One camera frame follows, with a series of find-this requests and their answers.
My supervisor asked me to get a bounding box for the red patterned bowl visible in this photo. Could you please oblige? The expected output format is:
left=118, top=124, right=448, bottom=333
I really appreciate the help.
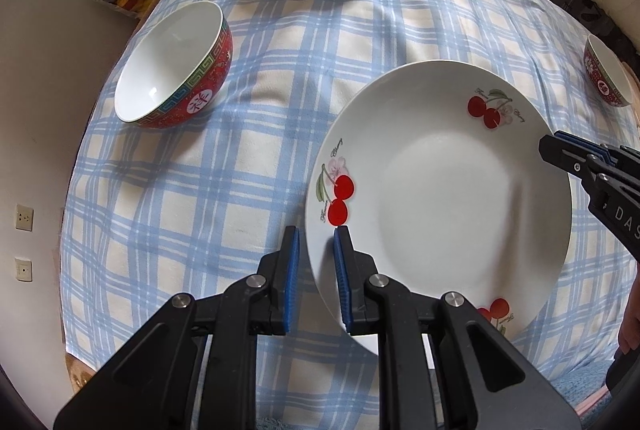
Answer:
left=582, top=34, right=634, bottom=108
left=114, top=2, right=233, bottom=129

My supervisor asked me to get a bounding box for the cherry plate back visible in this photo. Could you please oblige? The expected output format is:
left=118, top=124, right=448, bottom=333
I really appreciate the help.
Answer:
left=305, top=60, right=572, bottom=339

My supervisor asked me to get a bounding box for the person's right hand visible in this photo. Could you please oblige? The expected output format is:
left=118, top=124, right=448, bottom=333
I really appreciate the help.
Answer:
left=618, top=277, right=640, bottom=354

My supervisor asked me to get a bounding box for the blue plaid tablecloth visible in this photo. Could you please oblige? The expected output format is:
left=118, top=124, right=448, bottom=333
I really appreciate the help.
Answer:
left=61, top=0, right=639, bottom=429

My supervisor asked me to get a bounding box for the white wall socket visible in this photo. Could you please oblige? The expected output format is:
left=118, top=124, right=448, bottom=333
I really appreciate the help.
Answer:
left=14, top=205, right=34, bottom=231
left=14, top=257, right=32, bottom=283

